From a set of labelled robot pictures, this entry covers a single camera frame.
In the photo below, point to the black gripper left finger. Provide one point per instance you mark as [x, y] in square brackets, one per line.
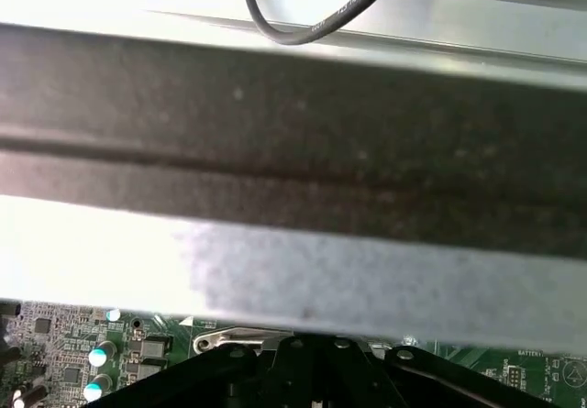
[229, 380]

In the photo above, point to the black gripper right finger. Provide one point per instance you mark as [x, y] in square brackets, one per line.
[413, 385]

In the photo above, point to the silver teal capacitor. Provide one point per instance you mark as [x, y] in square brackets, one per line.
[102, 354]
[113, 315]
[97, 387]

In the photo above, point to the green motherboard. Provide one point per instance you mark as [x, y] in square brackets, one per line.
[55, 344]

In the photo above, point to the open PC case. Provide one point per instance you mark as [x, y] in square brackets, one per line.
[293, 151]

